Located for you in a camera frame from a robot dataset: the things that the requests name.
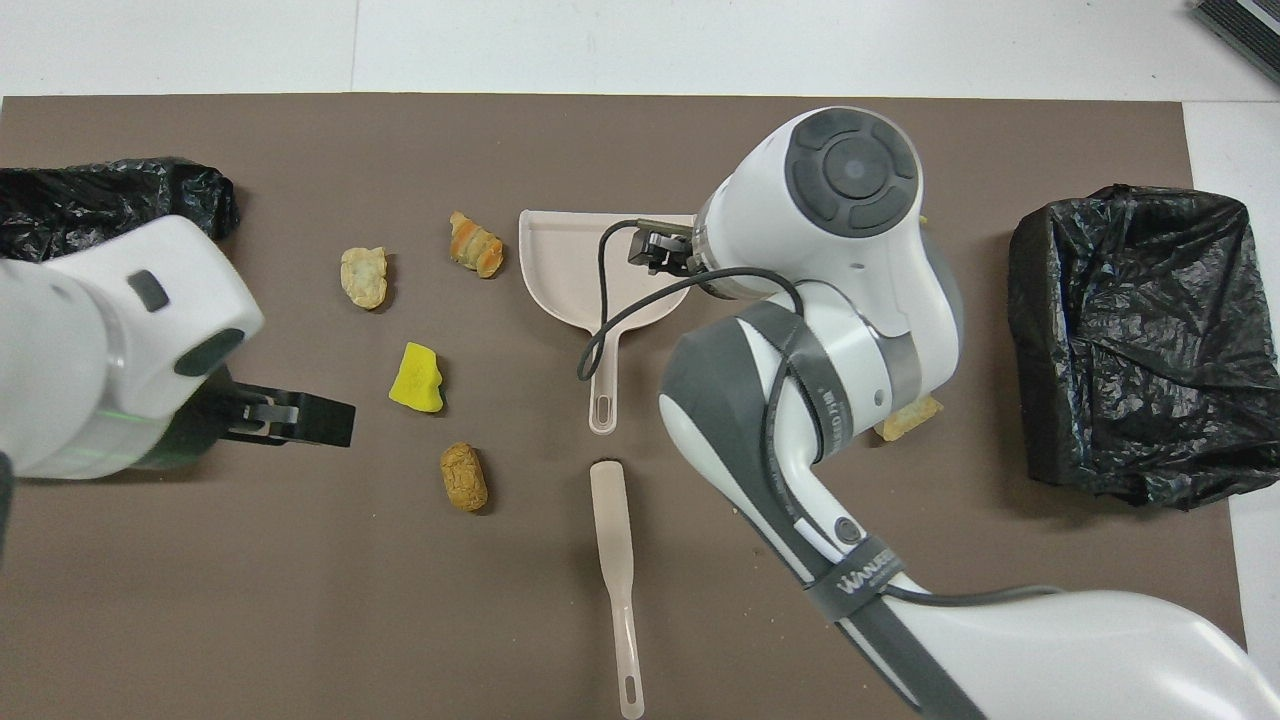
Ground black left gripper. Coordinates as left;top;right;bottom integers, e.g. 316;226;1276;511
135;365;357;473

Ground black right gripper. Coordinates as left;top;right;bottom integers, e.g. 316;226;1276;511
628;230;699;273

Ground beige plastic dustpan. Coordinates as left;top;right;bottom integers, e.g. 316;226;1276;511
518;208;701;436

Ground yellow sponge wedge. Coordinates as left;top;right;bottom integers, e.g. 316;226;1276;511
388;341;445;414

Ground pale beige bread chunk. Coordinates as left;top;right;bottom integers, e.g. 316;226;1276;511
340;246;389;310

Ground brown bread roll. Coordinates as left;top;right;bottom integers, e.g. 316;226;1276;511
440;442;490;513

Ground ridged croissant piece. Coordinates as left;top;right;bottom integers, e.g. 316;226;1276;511
449;210;505;279

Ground beige hand brush black bristles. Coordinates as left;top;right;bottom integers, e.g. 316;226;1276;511
589;460;647;720

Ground black trash bag bin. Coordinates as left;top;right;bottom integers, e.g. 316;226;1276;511
1007;184;1280;511
0;157;241;263

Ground brown table mat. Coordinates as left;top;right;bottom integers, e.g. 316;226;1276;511
0;95;1251;720

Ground beige grey foam chunk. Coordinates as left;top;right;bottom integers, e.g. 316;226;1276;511
873;393;945;442

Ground dark grey ribbed device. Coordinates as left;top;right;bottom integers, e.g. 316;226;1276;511
1190;0;1280;86

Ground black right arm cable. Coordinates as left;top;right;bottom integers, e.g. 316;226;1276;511
577;218;1061;606

